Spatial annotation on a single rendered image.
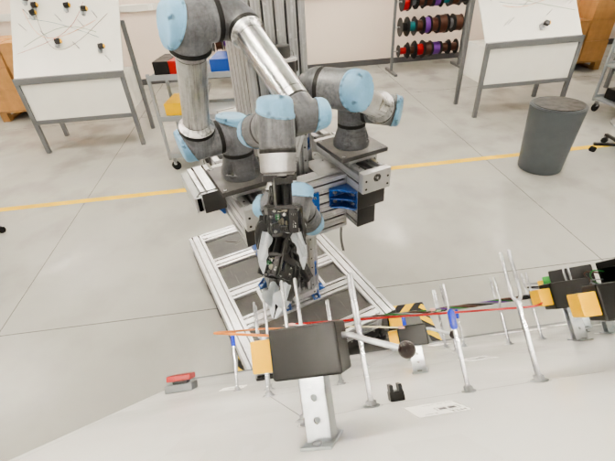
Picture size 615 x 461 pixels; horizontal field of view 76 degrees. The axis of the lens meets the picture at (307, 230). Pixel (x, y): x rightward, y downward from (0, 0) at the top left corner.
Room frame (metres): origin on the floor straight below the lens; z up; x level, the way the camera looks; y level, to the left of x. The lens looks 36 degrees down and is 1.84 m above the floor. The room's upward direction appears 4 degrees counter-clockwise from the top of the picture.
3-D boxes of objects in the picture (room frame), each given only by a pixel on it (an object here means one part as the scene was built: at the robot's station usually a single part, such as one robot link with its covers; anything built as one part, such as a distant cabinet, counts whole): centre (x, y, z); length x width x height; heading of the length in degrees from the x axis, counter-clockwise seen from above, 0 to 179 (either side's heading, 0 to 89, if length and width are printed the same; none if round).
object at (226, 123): (1.35, 0.24, 1.33); 0.13 x 0.12 x 0.14; 120
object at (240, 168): (1.36, 0.24, 1.21); 0.15 x 0.15 x 0.10
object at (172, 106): (4.05, 0.90, 0.54); 0.99 x 0.50 x 1.08; 88
